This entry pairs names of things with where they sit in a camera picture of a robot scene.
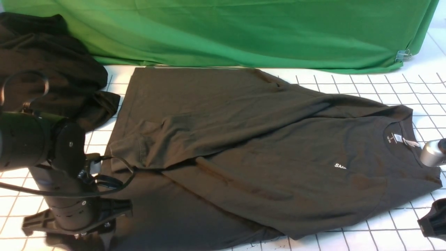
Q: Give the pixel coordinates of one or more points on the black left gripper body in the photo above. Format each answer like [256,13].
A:
[79,224]

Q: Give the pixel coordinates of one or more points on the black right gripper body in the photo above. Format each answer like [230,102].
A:
[433,224]

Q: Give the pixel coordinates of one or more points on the gray long sleeve shirt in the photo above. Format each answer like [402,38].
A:
[226,157]

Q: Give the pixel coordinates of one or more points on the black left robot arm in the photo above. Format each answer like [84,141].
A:
[52,148]

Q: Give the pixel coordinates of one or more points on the black crumpled garment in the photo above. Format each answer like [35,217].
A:
[42,62]

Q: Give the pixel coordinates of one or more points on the metal binder clip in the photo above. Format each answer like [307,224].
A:
[403,55]

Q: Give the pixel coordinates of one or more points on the green backdrop cloth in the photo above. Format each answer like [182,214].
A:
[337,36]

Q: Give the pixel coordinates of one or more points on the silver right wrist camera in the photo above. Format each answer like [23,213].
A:
[434,153]

